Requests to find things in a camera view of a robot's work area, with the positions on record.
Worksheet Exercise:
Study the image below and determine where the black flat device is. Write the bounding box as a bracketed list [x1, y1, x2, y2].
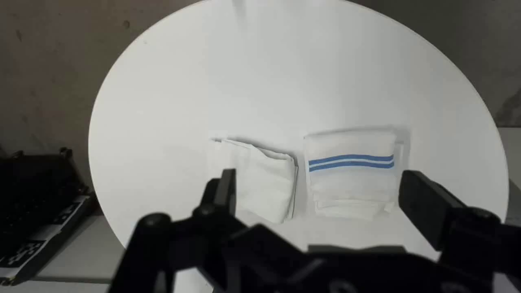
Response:
[0, 150, 101, 289]

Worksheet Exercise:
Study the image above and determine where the white cloth with blue stripes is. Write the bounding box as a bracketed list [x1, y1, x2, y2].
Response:
[301, 126, 405, 220]

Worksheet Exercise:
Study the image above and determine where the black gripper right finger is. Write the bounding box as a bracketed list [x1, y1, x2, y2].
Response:
[401, 170, 521, 293]

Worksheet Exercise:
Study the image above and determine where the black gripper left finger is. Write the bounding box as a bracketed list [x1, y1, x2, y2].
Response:
[107, 168, 306, 293]

